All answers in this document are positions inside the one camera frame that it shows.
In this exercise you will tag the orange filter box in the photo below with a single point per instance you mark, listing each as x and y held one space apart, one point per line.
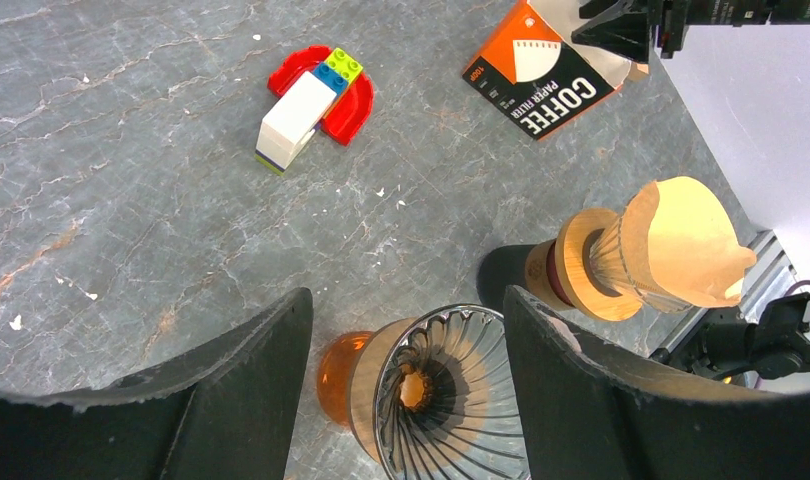
531 71

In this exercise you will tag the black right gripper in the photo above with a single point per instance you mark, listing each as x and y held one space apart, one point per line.
623 27

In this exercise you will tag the dark smoky glass dripper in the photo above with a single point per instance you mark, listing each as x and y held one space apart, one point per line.
445 403

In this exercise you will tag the amber glass flask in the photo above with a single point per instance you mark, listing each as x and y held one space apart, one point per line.
334 371

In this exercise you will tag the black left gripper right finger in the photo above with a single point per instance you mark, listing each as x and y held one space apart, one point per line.
591 409

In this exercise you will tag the lime green toy brick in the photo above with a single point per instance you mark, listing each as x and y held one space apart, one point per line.
344 65

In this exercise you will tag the clear ribbed glass dripper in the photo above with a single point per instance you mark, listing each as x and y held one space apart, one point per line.
619 259

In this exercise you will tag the red toy block base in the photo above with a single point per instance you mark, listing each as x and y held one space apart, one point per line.
351 110

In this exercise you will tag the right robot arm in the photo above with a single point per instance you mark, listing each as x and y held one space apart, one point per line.
720 343

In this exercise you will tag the blue toy brick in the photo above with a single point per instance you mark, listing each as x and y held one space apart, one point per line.
330 78

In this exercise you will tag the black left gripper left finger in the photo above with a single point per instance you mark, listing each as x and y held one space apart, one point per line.
223 410

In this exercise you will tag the white toy block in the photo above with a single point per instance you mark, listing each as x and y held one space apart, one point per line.
291 122

